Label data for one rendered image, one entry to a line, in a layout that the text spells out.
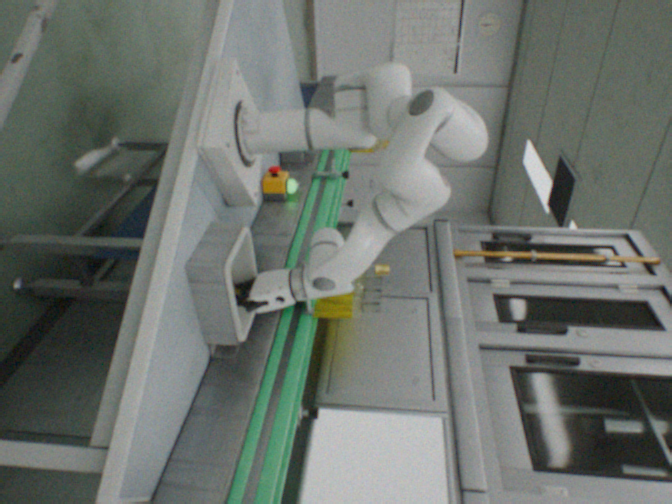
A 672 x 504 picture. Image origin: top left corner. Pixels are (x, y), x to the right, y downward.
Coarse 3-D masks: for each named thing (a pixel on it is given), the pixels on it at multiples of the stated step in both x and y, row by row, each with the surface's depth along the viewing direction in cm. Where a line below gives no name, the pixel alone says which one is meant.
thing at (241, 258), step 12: (240, 240) 106; (240, 252) 115; (252, 252) 115; (228, 264) 99; (240, 264) 117; (252, 264) 117; (228, 276) 99; (240, 276) 119; (252, 276) 119; (228, 288) 101; (240, 312) 118; (252, 312) 118; (240, 324) 115; (240, 336) 109
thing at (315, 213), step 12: (324, 156) 188; (336, 156) 188; (324, 168) 180; (336, 168) 179; (324, 180) 172; (312, 192) 165; (324, 192) 164; (312, 204) 158; (324, 204) 158; (312, 216) 152; (324, 216) 152; (300, 228) 146; (312, 228) 147; (300, 240) 141; (300, 252) 137; (288, 264) 132; (300, 264) 132
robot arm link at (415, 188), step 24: (432, 96) 82; (408, 120) 84; (432, 120) 81; (408, 144) 82; (384, 168) 85; (408, 168) 82; (432, 168) 85; (384, 192) 92; (408, 192) 84; (432, 192) 86; (384, 216) 91; (408, 216) 90
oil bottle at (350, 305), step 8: (328, 296) 137; (336, 296) 137; (344, 296) 137; (352, 296) 137; (360, 296) 138; (320, 304) 135; (328, 304) 135; (336, 304) 135; (344, 304) 135; (352, 304) 134; (360, 304) 135; (320, 312) 137; (328, 312) 137; (336, 312) 136; (344, 312) 136; (352, 312) 136; (360, 312) 136
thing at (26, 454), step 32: (32, 32) 130; (192, 64) 121; (0, 96) 122; (192, 96) 116; (0, 128) 120; (160, 192) 106; (160, 224) 103; (128, 320) 94; (128, 352) 92; (0, 448) 86; (32, 448) 85; (64, 448) 85; (96, 448) 85
